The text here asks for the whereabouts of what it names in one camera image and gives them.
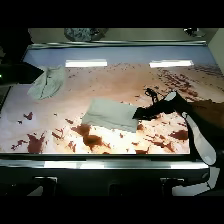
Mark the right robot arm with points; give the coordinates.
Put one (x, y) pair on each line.
(203, 133)

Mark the pale green garment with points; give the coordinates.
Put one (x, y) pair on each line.
(110, 115)

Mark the pale grey garment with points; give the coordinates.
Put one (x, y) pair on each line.
(46, 83)

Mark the brown garment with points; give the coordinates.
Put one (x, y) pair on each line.
(210, 111)

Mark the grey patterned bundle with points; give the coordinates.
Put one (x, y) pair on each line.
(83, 34)

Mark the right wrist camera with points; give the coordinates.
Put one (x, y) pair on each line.
(151, 93)

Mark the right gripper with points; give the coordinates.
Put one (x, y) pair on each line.
(148, 112)

